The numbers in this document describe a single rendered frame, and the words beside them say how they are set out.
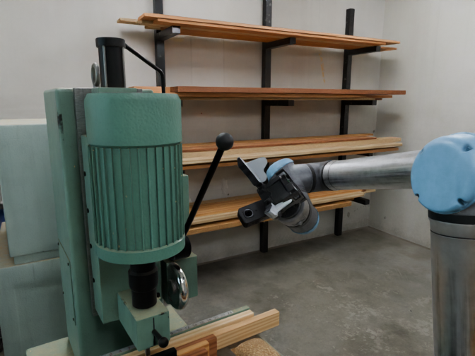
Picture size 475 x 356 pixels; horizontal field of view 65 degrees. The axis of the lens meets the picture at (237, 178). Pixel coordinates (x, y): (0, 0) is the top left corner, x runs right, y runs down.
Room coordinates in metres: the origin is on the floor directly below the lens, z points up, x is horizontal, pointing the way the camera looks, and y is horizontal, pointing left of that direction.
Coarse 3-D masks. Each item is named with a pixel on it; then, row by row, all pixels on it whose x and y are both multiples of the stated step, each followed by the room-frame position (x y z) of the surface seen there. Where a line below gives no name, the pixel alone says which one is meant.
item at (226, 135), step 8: (224, 136) 0.70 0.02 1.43; (232, 136) 0.72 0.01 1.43; (216, 144) 0.71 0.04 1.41; (224, 144) 0.70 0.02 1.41; (232, 144) 0.71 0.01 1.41; (216, 152) 0.73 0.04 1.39; (216, 160) 0.74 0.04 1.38; (208, 176) 0.76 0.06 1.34; (208, 184) 0.78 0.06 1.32; (200, 192) 0.79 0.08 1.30; (200, 200) 0.80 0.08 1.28; (192, 208) 0.82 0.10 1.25; (192, 216) 0.84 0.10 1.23; (184, 232) 0.87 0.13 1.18; (184, 248) 0.90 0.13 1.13; (176, 256) 0.89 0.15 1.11; (184, 256) 0.90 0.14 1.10
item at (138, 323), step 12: (120, 300) 0.75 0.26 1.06; (120, 312) 0.76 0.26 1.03; (132, 312) 0.69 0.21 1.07; (144, 312) 0.69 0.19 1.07; (156, 312) 0.69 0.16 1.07; (168, 312) 0.70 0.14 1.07; (132, 324) 0.69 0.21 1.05; (144, 324) 0.67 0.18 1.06; (156, 324) 0.69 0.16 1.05; (168, 324) 0.70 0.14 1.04; (132, 336) 0.69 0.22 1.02; (144, 336) 0.67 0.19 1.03; (168, 336) 0.70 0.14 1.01; (144, 348) 0.67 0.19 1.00
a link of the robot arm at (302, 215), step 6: (306, 204) 0.93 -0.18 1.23; (300, 210) 0.91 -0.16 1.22; (306, 210) 0.92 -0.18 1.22; (294, 216) 0.91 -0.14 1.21; (300, 216) 0.90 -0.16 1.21; (306, 216) 0.93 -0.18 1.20; (282, 222) 0.93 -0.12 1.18; (288, 222) 0.91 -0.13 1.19; (294, 222) 0.91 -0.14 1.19; (300, 222) 0.92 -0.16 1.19
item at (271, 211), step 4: (288, 200) 0.78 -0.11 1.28; (272, 204) 0.80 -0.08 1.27; (280, 204) 0.79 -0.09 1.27; (284, 204) 0.76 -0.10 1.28; (268, 208) 0.77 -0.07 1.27; (272, 208) 0.77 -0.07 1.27; (276, 208) 0.77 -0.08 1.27; (280, 208) 0.76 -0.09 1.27; (264, 212) 0.75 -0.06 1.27; (268, 212) 0.73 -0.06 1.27; (272, 212) 0.74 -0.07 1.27; (276, 212) 0.76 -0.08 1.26; (272, 216) 0.75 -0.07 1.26; (276, 216) 0.77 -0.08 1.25
